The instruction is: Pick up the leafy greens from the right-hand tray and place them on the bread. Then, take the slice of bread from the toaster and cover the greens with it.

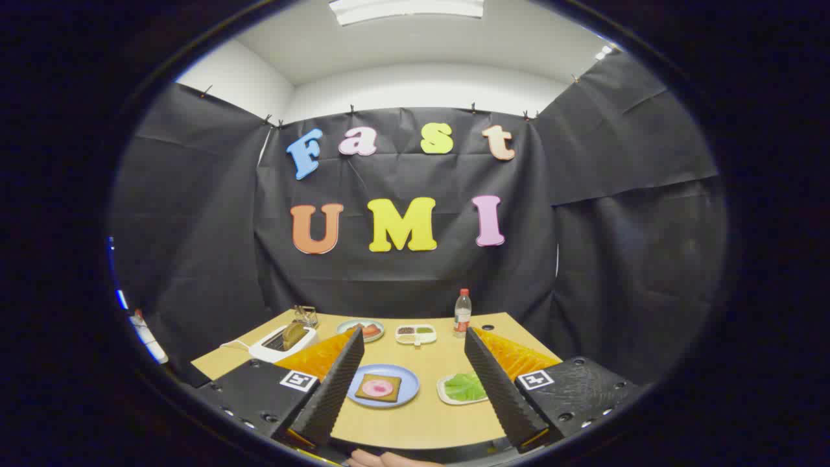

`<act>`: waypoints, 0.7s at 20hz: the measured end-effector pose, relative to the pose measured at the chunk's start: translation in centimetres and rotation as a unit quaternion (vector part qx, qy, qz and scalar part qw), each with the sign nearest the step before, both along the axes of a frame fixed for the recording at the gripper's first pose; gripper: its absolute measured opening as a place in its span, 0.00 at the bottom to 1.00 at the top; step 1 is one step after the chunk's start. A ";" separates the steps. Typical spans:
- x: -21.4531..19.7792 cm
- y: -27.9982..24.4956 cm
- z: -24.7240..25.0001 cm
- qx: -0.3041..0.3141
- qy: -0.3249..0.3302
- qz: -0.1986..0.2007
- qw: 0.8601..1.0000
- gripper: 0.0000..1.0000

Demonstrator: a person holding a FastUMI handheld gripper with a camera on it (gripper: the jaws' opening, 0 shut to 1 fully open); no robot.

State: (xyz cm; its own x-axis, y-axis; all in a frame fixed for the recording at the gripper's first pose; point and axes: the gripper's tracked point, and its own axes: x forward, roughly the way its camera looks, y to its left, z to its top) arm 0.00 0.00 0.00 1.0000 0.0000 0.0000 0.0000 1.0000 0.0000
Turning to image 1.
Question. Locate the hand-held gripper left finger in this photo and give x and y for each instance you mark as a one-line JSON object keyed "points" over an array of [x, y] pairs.
{"points": [[334, 395]]}

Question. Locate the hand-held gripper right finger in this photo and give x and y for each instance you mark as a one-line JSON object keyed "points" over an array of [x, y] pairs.
{"points": [[499, 395]]}

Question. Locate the green lettuce leaf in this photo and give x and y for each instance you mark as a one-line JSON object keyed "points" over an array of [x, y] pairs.
{"points": [[463, 387]]}

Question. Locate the round-topped brown bread slice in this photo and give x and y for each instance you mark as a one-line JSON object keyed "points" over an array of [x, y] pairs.
{"points": [[293, 336]]}

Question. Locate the pink ham slice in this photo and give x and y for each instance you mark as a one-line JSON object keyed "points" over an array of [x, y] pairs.
{"points": [[377, 388]]}

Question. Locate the white square plate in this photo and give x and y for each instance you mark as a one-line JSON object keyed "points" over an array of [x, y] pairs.
{"points": [[447, 400]]}

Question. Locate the square brown toast slice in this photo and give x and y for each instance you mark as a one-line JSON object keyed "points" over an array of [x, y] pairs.
{"points": [[393, 381]]}

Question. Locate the pale green round plate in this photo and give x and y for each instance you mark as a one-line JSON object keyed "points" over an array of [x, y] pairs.
{"points": [[376, 338]]}

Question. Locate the blue round plate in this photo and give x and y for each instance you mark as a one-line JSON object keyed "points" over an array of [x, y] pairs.
{"points": [[405, 389]]}

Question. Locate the red tomato slice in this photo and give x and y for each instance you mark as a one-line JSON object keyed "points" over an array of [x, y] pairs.
{"points": [[371, 331]]}

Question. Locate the white toaster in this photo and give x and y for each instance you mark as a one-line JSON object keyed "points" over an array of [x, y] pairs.
{"points": [[262, 353]]}

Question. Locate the clear plastic bottle red cap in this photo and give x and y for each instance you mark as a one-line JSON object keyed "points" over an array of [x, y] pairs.
{"points": [[462, 318]]}

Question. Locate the white divided condiment dish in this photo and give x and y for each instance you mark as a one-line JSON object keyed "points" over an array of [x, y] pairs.
{"points": [[415, 338]]}

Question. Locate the black backdrop cloth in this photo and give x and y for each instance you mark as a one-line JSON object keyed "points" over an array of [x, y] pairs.
{"points": [[402, 279]]}

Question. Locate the white plastic object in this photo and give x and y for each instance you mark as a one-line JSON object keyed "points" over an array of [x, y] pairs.
{"points": [[146, 337]]}

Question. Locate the ceiling light panel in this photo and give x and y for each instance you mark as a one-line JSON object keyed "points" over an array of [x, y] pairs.
{"points": [[603, 52], [402, 10]]}

